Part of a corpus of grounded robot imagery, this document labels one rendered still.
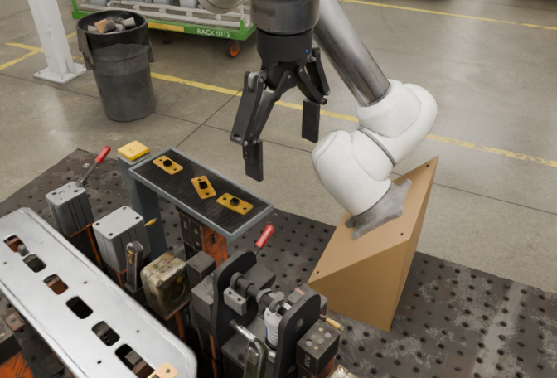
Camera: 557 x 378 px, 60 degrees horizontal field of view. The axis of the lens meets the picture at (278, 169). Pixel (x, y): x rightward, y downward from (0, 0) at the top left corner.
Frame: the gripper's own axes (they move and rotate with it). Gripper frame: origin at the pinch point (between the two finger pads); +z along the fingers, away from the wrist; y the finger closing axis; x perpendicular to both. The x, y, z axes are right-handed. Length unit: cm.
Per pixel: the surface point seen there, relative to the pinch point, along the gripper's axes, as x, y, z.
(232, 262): -8.6, 4.9, 27.2
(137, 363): -18, 25, 48
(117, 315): -30, 21, 46
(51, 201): -69, 13, 40
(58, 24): -364, -136, 102
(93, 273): -45, 18, 46
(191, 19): -321, -246, 117
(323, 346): 13.3, 4.4, 34.1
